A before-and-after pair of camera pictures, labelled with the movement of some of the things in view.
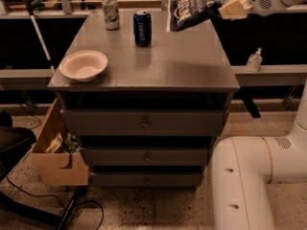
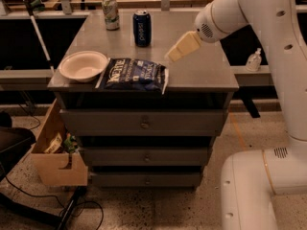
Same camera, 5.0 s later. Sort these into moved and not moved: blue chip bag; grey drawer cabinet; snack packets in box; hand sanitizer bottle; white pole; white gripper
Moved: blue chip bag; white gripper
Not moved: hand sanitizer bottle; white pole; grey drawer cabinet; snack packets in box
